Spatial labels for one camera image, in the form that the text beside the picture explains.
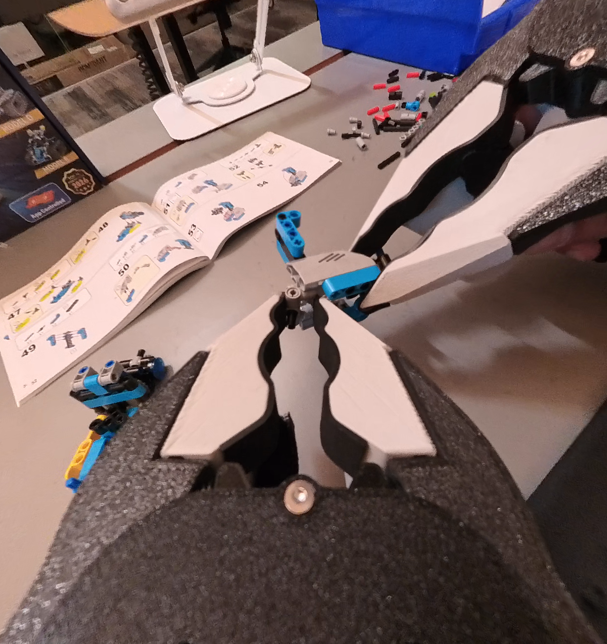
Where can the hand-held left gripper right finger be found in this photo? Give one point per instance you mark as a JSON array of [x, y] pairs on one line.
[[379, 397]]

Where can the black axle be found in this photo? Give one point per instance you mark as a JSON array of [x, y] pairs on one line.
[[389, 160]]

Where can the person's right hand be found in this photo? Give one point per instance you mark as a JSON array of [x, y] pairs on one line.
[[585, 236]]

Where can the robot kit box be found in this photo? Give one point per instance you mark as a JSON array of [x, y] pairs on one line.
[[26, 151]]

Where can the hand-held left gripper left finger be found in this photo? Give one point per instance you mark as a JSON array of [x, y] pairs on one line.
[[218, 402]]

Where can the instruction booklet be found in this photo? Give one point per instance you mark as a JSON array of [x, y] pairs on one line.
[[132, 261]]

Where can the black dimpled mat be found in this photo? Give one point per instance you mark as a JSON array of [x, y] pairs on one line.
[[585, 503]]

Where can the grey desk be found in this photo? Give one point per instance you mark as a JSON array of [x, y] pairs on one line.
[[459, 402]]

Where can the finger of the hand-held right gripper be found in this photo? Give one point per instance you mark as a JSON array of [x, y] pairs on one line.
[[509, 211], [434, 151]]

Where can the grey panel blue beam assembly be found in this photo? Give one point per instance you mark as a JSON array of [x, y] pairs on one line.
[[333, 266]]

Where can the small blue toy robot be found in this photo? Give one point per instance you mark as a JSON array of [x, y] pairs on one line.
[[107, 387]]

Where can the pile of small building parts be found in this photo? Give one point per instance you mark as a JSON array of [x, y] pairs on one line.
[[399, 110]]

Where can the white paper scraps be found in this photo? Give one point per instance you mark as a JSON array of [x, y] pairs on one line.
[[492, 6]]

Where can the blue bin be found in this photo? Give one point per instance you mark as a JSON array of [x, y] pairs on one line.
[[409, 30]]

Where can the black connector with blue pin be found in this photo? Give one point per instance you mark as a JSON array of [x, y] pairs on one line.
[[382, 261]]

